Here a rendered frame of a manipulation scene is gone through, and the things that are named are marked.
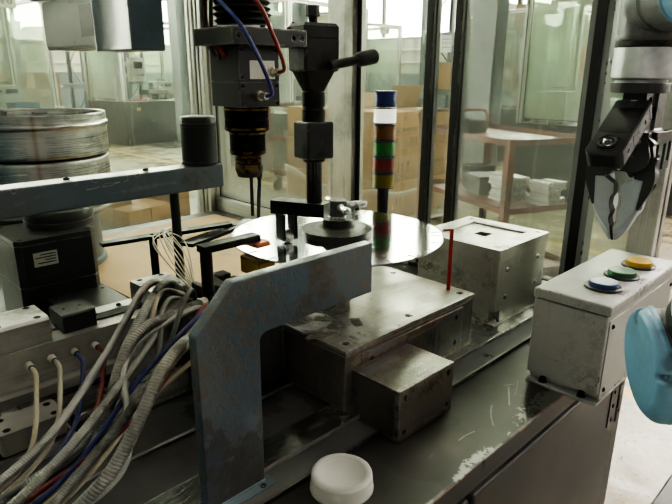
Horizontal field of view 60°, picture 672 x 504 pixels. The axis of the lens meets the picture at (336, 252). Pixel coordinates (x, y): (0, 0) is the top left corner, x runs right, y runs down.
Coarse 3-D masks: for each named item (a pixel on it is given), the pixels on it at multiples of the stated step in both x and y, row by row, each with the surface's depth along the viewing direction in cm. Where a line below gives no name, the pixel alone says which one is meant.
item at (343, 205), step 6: (330, 198) 92; (336, 198) 90; (342, 198) 90; (330, 204) 89; (336, 204) 88; (342, 204) 89; (348, 204) 90; (354, 204) 90; (360, 204) 91; (366, 204) 91; (330, 210) 89; (336, 210) 89; (342, 210) 86; (348, 210) 85; (330, 216) 90; (336, 216) 89; (342, 216) 89
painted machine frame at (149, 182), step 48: (48, 0) 108; (96, 0) 79; (144, 0) 74; (48, 48) 110; (96, 48) 81; (144, 48) 75; (192, 144) 93; (0, 192) 74; (48, 192) 79; (96, 192) 83; (144, 192) 88
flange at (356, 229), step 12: (348, 216) 91; (312, 228) 90; (324, 228) 89; (336, 228) 89; (348, 228) 89; (360, 228) 90; (372, 228) 90; (324, 240) 86; (336, 240) 86; (348, 240) 86; (360, 240) 87
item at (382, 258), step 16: (256, 224) 96; (272, 224) 96; (304, 224) 96; (384, 224) 97; (400, 224) 97; (416, 224) 97; (272, 240) 87; (304, 240) 87; (368, 240) 87; (384, 240) 87; (400, 240) 87; (416, 240) 87; (432, 240) 87; (256, 256) 79; (272, 256) 79; (288, 256) 79; (304, 256) 80; (384, 256) 80; (400, 256) 80; (416, 256) 80
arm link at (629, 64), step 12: (624, 48) 74; (636, 48) 72; (648, 48) 72; (660, 48) 72; (612, 60) 78; (624, 60) 74; (636, 60) 73; (648, 60) 72; (660, 60) 72; (612, 72) 76; (624, 72) 74; (636, 72) 73; (648, 72) 72; (660, 72) 72
